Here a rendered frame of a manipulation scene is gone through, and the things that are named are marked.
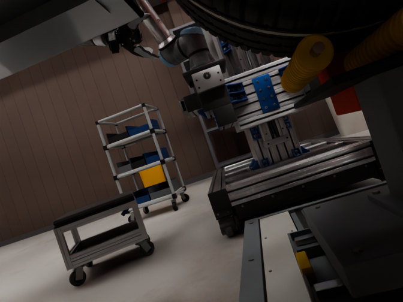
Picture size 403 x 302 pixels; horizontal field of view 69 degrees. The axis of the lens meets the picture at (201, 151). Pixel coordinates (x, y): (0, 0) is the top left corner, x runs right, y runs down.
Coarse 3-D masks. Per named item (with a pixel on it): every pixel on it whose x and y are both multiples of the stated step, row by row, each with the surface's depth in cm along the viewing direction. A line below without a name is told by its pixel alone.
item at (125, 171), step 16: (144, 112) 297; (128, 128) 269; (144, 128) 264; (112, 144) 265; (128, 144) 301; (128, 160) 303; (144, 160) 265; (160, 160) 257; (144, 192) 298; (160, 192) 264; (176, 192) 267; (144, 208) 299; (176, 208) 257
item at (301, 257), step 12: (300, 240) 61; (312, 240) 61; (300, 252) 55; (312, 252) 59; (300, 264) 51; (312, 264) 56; (324, 264) 55; (312, 276) 49; (324, 276) 51; (336, 276) 50; (312, 288) 45; (324, 288) 42; (336, 288) 41; (312, 300) 42; (324, 300) 41; (336, 300) 40; (348, 300) 39; (360, 300) 39; (372, 300) 39; (384, 300) 38; (396, 300) 38
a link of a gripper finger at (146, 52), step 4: (136, 48) 105; (140, 48) 105; (144, 48) 108; (148, 48) 109; (136, 52) 106; (140, 52) 106; (144, 52) 105; (148, 52) 106; (144, 56) 106; (148, 56) 106; (152, 56) 105; (156, 56) 106
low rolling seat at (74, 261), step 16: (128, 192) 159; (80, 208) 168; (96, 208) 143; (112, 208) 145; (128, 208) 146; (64, 224) 139; (80, 224) 140; (128, 224) 176; (144, 224) 177; (64, 240) 138; (80, 240) 171; (96, 240) 171; (112, 240) 143; (128, 240) 145; (144, 240) 150; (64, 256) 137; (80, 256) 139; (96, 256) 141; (80, 272) 141
